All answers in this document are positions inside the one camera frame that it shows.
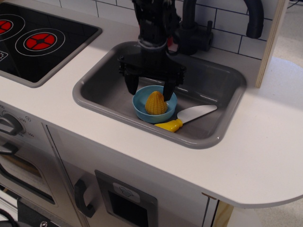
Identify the black toy faucet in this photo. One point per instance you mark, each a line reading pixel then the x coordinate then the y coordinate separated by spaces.
pixel 190 38

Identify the dark grey cabinet handle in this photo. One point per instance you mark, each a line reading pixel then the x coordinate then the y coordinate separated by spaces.
pixel 79 191

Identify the grey dispenser panel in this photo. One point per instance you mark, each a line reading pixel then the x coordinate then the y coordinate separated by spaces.
pixel 127 203

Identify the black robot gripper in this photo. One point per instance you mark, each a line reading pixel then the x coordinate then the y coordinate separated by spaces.
pixel 156 64

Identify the yellow toy corn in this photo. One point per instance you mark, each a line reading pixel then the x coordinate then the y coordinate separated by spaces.
pixel 155 104

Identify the wooden side panel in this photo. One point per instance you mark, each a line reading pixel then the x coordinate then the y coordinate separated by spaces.
pixel 278 18

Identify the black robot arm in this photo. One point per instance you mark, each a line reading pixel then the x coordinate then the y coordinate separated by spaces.
pixel 158 21

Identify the yellow handled toy spatula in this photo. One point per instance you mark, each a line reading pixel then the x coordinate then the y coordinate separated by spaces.
pixel 187 115

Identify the red plastic cup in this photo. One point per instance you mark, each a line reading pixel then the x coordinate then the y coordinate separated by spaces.
pixel 169 42

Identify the grey toy sink basin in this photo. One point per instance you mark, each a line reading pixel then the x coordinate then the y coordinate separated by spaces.
pixel 103 90

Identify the black toy stove top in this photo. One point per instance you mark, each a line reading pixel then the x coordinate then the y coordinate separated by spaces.
pixel 35 45

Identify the grey oven knob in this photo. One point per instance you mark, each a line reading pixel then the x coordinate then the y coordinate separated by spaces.
pixel 10 125

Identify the toy oven door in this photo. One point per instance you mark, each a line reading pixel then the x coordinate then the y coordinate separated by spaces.
pixel 31 173

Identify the light blue plastic bowl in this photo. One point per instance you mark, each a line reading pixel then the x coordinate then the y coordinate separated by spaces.
pixel 139 101

